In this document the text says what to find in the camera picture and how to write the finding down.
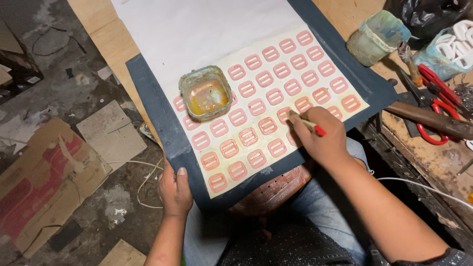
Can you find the person's right hand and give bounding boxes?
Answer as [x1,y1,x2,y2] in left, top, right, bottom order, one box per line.
[286,106,352,167]

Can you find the person's left hand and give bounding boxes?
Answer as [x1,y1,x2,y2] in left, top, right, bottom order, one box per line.
[158,163,193,218]

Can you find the red handled glue brush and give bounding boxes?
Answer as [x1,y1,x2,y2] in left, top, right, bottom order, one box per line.
[287,110,327,137]

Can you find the dark grey board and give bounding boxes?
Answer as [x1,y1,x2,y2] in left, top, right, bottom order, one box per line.
[126,0,400,212]

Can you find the rows of pink buckle pieces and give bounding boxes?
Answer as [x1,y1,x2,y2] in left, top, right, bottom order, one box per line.
[173,30,362,194]

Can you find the cream backing sheet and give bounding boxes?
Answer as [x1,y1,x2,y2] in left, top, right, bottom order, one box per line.
[172,28,370,199]

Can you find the square glue container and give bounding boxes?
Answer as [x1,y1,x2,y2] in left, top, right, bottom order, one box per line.
[179,65,233,122]

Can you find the plastic wrapped green jar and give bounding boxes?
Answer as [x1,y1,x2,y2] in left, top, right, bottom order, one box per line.
[346,10,411,67]

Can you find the person's dark shirt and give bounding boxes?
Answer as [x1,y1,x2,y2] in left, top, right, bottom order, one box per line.
[218,222,473,266]

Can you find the white paper sheet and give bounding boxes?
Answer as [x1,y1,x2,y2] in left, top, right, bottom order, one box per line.
[111,0,307,97]

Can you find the person's blue jeans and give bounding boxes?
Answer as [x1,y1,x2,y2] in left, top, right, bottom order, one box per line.
[183,137,372,266]

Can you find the bag of white buckles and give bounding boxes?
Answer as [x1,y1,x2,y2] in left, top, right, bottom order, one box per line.
[413,19,473,81]

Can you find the black plastic bag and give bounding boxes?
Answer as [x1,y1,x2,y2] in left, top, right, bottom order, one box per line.
[384,0,473,50]

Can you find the brown cardboard piece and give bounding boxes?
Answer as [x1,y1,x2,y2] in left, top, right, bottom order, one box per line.
[76,100,148,173]

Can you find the plywood piece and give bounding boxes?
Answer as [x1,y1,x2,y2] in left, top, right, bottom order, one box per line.
[98,239,147,266]

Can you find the flattened red printed cardboard box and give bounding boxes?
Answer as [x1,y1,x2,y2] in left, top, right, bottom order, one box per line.
[0,117,112,259]

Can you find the dark wooden box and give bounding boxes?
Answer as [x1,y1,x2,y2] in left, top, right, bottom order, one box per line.
[0,18,44,106]

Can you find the red handled scissors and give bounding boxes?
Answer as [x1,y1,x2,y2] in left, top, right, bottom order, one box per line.
[401,70,460,146]

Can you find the wooden handled brush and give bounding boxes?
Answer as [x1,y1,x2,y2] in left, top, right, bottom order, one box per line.
[397,41,423,87]

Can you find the wooden handled hammer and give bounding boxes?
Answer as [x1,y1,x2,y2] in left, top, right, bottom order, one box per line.
[384,101,473,140]

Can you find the white cable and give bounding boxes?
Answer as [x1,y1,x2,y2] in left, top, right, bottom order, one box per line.
[377,177,473,210]
[107,157,165,209]

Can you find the red handled pliers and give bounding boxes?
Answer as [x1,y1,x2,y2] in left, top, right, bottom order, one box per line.
[418,64,462,108]

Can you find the black cable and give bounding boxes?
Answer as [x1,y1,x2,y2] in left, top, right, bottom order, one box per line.
[31,27,87,57]

